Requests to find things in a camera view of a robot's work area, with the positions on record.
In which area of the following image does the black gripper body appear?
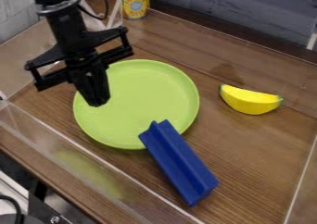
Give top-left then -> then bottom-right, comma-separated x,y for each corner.
24,4 -> 135,93

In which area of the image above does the green round plate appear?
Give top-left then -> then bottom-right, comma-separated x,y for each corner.
73,59 -> 199,150

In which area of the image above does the clear acrylic front wall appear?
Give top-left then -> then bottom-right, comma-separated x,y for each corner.
0,100 -> 203,224

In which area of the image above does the black cable lower left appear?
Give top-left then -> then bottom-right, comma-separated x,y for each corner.
0,194 -> 24,224

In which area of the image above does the clear acrylic triangle bracket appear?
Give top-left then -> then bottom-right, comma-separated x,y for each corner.
80,0 -> 123,31

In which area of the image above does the yellow banana toy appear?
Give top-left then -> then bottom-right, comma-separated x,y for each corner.
219,84 -> 283,115

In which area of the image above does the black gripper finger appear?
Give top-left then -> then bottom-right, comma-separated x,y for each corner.
94,62 -> 111,106
70,70 -> 100,106

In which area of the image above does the blue T-shaped block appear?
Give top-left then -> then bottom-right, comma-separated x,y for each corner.
139,120 -> 219,206

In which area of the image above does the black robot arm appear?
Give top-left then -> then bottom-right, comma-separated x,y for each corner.
25,0 -> 133,106

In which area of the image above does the black metal table frame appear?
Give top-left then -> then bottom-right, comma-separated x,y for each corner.
28,180 -> 72,224

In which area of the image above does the yellow labelled tin can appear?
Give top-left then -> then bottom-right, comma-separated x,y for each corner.
121,0 -> 149,19

